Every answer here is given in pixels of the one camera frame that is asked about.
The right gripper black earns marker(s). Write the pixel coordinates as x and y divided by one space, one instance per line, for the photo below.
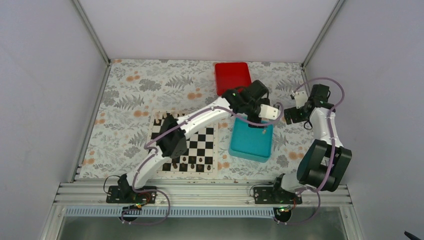
295 118

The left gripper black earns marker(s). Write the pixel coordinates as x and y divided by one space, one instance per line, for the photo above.
250 119

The teal tray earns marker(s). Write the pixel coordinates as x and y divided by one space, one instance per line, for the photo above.
249 143

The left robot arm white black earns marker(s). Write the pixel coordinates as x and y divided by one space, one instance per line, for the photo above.
174 132

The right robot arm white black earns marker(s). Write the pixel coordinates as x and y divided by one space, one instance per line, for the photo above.
326 161

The dark chess pieces row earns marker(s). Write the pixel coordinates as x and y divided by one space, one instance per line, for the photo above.
192 164

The red square box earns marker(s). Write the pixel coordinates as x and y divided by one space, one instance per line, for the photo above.
229 75

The black white chessboard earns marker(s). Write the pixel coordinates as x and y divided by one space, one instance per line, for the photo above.
203 143

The floral patterned mat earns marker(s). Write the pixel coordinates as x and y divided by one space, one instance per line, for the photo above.
137 89

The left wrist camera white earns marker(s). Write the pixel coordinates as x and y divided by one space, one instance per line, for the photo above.
268 112

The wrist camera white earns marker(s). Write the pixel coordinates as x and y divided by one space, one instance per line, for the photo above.
268 112
300 98

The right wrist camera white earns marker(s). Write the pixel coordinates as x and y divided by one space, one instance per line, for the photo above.
300 98

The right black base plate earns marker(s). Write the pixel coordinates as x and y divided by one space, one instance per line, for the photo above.
267 195

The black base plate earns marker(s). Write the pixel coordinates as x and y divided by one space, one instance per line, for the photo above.
114 195
267 195

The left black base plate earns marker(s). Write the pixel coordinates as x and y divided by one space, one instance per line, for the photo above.
114 195

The aluminium rail frame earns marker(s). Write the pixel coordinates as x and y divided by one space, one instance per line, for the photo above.
193 195

